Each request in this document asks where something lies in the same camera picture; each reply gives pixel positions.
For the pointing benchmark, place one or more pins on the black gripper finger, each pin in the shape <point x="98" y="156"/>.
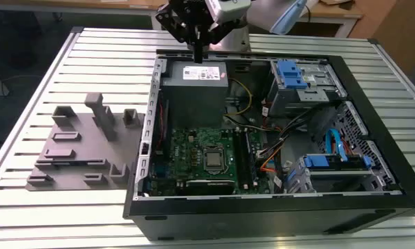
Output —
<point x="225" y="32"/>
<point x="171" y="23"/>

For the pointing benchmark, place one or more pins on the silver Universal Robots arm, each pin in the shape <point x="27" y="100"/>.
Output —
<point x="234" y="39"/>

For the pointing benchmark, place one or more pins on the blue plastic drive carrier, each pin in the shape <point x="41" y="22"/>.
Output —
<point x="289" y="77"/>

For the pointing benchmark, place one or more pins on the grey power supply unit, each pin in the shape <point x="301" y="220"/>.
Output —
<point x="194" y="103"/>

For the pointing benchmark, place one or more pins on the grey metal drive cage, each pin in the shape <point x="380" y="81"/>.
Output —
<point x="312" y="96"/>

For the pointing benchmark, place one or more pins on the green Dell motherboard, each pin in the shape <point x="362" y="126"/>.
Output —
<point x="187" y="145"/>

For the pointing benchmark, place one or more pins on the grey parts rack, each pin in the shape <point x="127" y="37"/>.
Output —
<point x="90" y="129"/>

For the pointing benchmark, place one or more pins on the silver CPU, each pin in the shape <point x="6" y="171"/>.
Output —
<point x="214" y="158"/>

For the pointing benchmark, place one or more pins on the wooden cabinet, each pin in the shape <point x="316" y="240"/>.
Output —
<point x="401" y="31"/>

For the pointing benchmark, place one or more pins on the blue disk carrier with disk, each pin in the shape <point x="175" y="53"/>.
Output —
<point x="320" y="160"/>

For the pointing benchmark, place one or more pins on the black NVIDIA graphics card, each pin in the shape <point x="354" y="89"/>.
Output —
<point x="211" y="185"/>

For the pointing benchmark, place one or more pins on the black open PC case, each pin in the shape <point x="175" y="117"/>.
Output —
<point x="229" y="220"/>

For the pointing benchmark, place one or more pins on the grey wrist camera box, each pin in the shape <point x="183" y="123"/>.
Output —
<point x="229" y="10"/>

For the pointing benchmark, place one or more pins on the wooden desk white frame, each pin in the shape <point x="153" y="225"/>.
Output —
<point x="90" y="6"/>
<point x="336" y="11"/>

